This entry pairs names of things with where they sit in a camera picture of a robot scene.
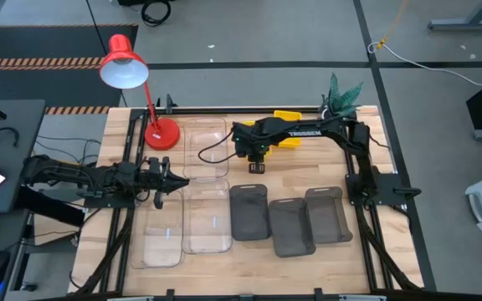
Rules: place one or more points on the dark grey desk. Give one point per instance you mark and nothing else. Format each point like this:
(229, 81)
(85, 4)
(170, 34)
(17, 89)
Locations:
(19, 125)

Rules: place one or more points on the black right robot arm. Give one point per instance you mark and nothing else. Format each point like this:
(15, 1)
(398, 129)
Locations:
(308, 133)

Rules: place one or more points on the grey metal desk leg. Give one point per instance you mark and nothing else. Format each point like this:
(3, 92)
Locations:
(467, 24)

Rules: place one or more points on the green plant in white pot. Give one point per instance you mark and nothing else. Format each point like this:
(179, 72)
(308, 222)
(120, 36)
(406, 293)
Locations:
(339, 100)

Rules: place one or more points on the red desk lamp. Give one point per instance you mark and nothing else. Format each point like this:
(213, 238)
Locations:
(161, 134)

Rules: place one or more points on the black aluminium table frame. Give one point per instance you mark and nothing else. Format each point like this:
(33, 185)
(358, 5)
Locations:
(224, 110)

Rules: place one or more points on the black mat with hazard stripes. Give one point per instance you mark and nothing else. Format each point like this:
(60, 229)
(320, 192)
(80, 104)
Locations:
(36, 42)

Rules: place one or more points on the smoky grey plastic basket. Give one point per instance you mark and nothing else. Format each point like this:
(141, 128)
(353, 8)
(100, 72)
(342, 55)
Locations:
(249, 213)
(291, 228)
(329, 215)

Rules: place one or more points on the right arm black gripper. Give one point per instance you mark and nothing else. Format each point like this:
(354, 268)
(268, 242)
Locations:
(249, 140)

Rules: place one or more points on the clear plastic basket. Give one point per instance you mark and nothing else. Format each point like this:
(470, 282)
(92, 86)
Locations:
(205, 142)
(157, 234)
(207, 217)

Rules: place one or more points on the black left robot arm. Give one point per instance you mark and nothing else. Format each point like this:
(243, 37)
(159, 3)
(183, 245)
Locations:
(78, 173)

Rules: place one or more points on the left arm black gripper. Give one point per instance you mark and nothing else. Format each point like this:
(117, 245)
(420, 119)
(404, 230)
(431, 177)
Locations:
(159, 182)

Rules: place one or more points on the black frame clamp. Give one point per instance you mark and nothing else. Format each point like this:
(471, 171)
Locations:
(170, 293)
(169, 102)
(318, 292)

